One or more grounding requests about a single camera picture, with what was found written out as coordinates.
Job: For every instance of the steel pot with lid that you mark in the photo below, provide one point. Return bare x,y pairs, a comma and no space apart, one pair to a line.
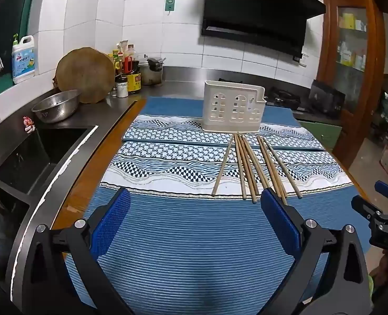
151,73

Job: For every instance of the row of wooden chopsticks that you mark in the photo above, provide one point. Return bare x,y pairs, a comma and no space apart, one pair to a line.
241,157

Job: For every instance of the blue patterned woven mat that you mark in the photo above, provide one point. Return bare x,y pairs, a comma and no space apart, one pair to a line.
174,105
187,236

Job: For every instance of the metal colander bowl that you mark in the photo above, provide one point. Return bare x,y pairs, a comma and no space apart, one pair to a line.
54,108

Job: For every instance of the white detergent jug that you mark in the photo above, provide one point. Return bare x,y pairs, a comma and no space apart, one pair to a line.
23,62

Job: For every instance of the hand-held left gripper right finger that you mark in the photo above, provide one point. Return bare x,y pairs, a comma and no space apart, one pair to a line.
279,220

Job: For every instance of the black gas stove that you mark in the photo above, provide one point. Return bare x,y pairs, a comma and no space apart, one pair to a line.
284,98

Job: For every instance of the white jar with black lid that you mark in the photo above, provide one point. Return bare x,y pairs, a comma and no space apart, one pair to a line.
122,88

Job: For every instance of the cream plastic chopstick holder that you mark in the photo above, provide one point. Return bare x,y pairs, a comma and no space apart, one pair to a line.
228,90

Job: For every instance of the green window frame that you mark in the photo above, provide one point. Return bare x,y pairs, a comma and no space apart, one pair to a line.
26,10

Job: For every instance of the wooden glass-door cabinet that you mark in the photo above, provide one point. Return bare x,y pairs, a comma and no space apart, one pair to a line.
328,55

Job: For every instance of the round wooden cutting board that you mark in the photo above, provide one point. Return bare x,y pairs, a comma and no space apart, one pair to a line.
82,72

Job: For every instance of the red cartoon ornament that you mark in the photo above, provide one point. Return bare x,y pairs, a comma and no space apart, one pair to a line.
28,124

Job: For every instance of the yellow tin can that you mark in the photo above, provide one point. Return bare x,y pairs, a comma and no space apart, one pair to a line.
135,82

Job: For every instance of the black countertop appliance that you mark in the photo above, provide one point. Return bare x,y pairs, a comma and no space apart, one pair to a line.
326,100

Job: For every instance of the green cabinet drawer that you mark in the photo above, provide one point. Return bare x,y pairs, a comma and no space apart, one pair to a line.
321,134

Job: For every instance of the dark kitchen sink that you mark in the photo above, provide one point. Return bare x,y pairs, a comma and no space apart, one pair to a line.
39,157

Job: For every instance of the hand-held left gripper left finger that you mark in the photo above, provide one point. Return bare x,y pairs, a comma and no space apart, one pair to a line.
115,216

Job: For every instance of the black range hood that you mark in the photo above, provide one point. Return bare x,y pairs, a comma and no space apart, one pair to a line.
256,16

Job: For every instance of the cluster of condiment bottles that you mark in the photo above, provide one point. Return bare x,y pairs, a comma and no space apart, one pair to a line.
128,62

